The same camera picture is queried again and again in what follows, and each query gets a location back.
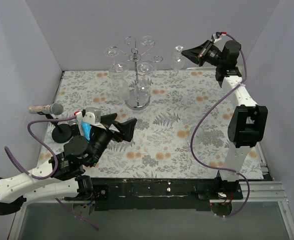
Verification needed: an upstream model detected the glitter silver microphone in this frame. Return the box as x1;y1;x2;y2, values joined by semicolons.
29;103;64;115

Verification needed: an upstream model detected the blue microphone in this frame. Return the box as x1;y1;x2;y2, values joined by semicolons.
81;121;92;141

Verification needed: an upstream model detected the black microphone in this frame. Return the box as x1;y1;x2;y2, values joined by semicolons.
69;119;81;137

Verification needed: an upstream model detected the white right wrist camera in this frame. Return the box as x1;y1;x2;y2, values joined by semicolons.
211;31;227;45

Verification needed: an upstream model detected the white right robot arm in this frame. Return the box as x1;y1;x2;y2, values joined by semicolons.
181;40;268;199

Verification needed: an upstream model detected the floral table cloth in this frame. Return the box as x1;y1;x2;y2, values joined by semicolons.
34;69;265;180

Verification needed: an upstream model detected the chrome wine glass rack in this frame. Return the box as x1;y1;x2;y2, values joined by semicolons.
116;36;163;111

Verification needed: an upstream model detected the black base frame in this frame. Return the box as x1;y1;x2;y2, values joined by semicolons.
31;174;244;212

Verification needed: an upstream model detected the ribbed short glass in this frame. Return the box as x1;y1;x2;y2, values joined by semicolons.
170;45;185;71

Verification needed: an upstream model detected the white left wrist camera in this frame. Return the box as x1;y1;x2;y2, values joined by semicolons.
74;107;105;129

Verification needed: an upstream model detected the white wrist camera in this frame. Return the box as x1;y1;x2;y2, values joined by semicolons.
74;107;105;129
211;31;227;45

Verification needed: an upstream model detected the ribbed stemmed wine glass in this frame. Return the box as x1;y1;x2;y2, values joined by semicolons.
118;62;130;101

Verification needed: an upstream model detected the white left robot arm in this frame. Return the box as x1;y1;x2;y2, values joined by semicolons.
0;110;137;216

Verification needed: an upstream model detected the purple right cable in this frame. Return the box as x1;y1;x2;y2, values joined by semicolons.
190;32;250;218

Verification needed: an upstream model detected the purple cable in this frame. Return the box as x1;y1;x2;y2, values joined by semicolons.
4;114;99;231
190;32;250;218

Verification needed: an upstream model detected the clear wine glass back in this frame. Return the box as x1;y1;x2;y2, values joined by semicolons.
140;35;155;61

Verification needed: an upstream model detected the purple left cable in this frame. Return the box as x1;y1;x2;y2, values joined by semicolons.
4;114;99;231

